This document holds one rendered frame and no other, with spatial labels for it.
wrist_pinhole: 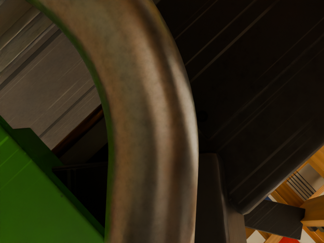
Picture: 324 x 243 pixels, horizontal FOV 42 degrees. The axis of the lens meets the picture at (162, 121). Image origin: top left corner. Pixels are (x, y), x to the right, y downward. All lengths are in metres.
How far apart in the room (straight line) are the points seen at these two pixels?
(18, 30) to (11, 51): 0.01
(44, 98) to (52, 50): 0.11
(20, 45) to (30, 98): 0.44
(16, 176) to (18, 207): 0.02
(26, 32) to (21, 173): 0.08
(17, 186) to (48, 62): 0.43
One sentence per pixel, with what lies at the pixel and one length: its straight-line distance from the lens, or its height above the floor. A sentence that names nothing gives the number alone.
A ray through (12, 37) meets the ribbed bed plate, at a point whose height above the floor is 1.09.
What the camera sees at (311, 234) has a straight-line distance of 4.45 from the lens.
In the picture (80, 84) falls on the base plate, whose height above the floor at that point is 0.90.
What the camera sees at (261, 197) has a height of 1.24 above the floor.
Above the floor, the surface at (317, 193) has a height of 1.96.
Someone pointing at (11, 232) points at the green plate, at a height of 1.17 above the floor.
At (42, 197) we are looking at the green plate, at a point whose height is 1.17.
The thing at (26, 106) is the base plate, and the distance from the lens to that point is 0.70.
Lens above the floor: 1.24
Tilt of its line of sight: 16 degrees down
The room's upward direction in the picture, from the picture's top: 138 degrees clockwise
